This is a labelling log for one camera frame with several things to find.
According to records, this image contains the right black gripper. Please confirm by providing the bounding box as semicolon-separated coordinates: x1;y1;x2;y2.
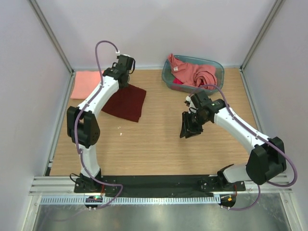
180;111;209;139

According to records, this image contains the dark red t shirt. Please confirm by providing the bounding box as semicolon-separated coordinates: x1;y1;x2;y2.
101;84;147;123

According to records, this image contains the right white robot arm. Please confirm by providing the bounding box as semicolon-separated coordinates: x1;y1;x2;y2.
180;91;287;191

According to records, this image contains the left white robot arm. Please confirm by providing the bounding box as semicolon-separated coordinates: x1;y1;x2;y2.
66;54;135;193

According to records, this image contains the folded salmon pink t shirt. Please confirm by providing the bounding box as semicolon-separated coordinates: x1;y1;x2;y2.
70;71;101;100

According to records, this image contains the bright red t shirt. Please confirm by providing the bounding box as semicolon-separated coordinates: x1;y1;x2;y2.
173;78;183;85

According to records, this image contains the crumpled pink t shirt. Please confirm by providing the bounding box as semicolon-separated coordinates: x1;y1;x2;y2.
167;54;217;90

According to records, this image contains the teal plastic basket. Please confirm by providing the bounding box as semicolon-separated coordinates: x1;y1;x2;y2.
161;54;224;95

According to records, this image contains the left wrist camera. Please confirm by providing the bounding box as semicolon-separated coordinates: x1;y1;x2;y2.
116;51;136;73

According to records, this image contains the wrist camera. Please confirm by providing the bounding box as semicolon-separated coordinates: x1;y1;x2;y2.
184;96;197;114
116;51;136;73

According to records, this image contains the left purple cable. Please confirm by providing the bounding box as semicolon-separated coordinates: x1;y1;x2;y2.
74;40;123;210

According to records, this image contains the purple cable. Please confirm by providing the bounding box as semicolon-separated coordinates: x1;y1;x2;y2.
74;40;123;210
189;84;298;211

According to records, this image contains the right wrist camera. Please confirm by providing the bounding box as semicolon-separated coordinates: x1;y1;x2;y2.
184;96;197;114

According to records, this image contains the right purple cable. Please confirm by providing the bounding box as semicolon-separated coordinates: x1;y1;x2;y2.
189;84;298;211

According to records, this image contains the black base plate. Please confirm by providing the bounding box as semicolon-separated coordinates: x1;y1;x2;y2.
72;175;246;198

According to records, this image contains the white slotted cable duct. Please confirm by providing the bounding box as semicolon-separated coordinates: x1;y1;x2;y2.
40;194;220;205

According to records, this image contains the left aluminium corner post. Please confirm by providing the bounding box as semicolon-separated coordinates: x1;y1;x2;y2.
27;0;74;75

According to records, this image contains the aluminium corner post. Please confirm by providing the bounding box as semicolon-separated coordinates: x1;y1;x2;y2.
27;0;74;75
239;0;287;71

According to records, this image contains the aluminium front rail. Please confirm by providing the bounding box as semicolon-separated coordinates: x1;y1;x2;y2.
28;173;293;196

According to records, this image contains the right aluminium corner post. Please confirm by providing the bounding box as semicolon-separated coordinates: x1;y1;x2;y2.
239;0;287;71

